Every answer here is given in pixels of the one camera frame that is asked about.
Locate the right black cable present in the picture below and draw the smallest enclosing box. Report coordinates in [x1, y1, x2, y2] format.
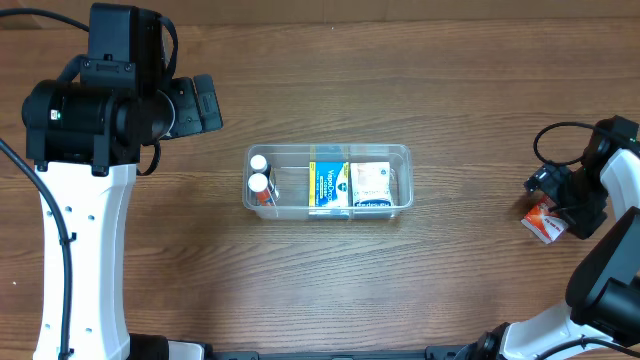
[532, 121, 609, 168]

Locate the white Hansaplast plaster box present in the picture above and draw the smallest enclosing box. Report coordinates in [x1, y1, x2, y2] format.
[350, 162, 393, 207]

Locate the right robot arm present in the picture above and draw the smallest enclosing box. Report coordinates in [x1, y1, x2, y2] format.
[454, 115, 639, 360]

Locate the dark bottle white cap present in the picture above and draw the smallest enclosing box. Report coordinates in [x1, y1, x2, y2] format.
[249, 154, 271, 178]

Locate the clear plastic container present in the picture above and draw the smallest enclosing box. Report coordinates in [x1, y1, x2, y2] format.
[243, 143, 414, 220]

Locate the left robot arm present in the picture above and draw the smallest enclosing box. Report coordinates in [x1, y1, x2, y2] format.
[21, 3, 223, 359]

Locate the blue VapoDrops lozenge box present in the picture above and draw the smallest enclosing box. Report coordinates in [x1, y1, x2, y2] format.
[309, 162, 350, 208]

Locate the orange pill bottle white cap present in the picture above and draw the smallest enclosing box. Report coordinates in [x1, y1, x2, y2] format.
[247, 173, 276, 206]

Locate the red medicine box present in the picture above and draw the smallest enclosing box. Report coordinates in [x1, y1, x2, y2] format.
[521, 195, 569, 244]

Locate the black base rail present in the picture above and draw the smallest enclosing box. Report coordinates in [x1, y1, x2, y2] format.
[204, 345, 469, 360]

